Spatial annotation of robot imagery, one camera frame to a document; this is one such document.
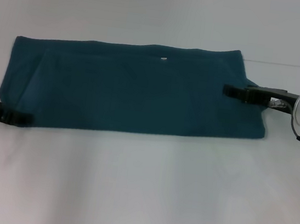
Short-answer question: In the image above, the blue t-shirt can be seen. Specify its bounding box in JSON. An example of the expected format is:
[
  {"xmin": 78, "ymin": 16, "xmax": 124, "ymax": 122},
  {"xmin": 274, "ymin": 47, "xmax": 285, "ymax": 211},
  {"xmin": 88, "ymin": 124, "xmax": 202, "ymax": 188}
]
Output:
[{"xmin": 0, "ymin": 18, "xmax": 275, "ymax": 159}]

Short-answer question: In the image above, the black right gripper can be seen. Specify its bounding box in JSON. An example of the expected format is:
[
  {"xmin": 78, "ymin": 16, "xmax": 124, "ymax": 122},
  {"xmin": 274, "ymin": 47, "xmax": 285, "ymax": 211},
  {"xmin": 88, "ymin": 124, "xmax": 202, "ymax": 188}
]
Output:
[{"xmin": 220, "ymin": 81, "xmax": 300, "ymax": 116}]

